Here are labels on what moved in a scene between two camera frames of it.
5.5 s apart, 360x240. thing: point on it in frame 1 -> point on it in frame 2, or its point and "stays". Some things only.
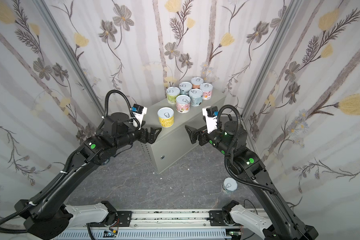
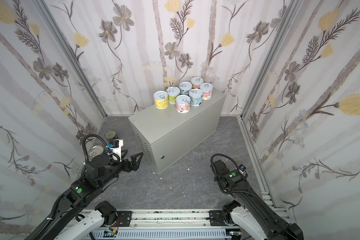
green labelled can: (172, 93) stays
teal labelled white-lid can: (184, 87) stays
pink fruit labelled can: (206, 89) stays
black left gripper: (144, 135) -> (127, 163)
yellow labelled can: (166, 116) -> (161, 99)
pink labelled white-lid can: (183, 103) stays
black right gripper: (202, 137) -> (217, 166)
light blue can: (196, 96) stays
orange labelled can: (196, 82) stays
